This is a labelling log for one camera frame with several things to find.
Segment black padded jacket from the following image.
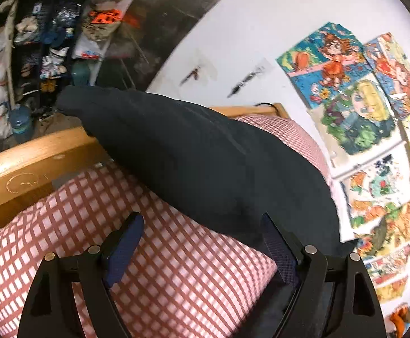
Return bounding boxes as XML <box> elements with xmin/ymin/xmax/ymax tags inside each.
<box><xmin>54</xmin><ymin>84</ymin><xmax>356</xmax><ymax>338</ymax></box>

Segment red checked bed cover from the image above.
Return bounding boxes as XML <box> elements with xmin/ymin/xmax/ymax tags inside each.
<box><xmin>0</xmin><ymin>114</ymin><xmax>333</xmax><ymax>338</ymax></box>

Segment fruit juice drawing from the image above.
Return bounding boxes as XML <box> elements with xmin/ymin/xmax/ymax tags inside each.
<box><xmin>326</xmin><ymin>140</ymin><xmax>410</xmax><ymax>241</ymax></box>

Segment autumn landscape drawing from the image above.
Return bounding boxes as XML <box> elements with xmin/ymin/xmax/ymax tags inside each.
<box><xmin>352</xmin><ymin>200</ymin><xmax>410</xmax><ymax>303</ymax></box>

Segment blond boy drawing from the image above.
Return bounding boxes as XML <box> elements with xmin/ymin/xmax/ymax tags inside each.
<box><xmin>308</xmin><ymin>73</ymin><xmax>401</xmax><ymax>175</ymax></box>

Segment orange haired girl drawing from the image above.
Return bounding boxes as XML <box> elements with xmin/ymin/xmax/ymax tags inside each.
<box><xmin>276</xmin><ymin>22</ymin><xmax>371</xmax><ymax>108</ymax></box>

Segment reclining girl drawing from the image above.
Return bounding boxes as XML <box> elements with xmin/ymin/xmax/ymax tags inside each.
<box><xmin>364</xmin><ymin>33</ymin><xmax>410</xmax><ymax>120</ymax></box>

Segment cluttered storage shelf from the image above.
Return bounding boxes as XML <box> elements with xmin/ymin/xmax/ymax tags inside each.
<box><xmin>0</xmin><ymin>0</ymin><xmax>123</xmax><ymax>152</ymax></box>

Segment orange toy box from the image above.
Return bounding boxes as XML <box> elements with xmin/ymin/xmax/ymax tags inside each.
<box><xmin>88</xmin><ymin>9</ymin><xmax>123</xmax><ymax>25</ymax></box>

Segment wooden bed frame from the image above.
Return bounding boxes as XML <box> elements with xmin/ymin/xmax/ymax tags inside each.
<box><xmin>0</xmin><ymin>102</ymin><xmax>291</xmax><ymax>230</ymax></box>

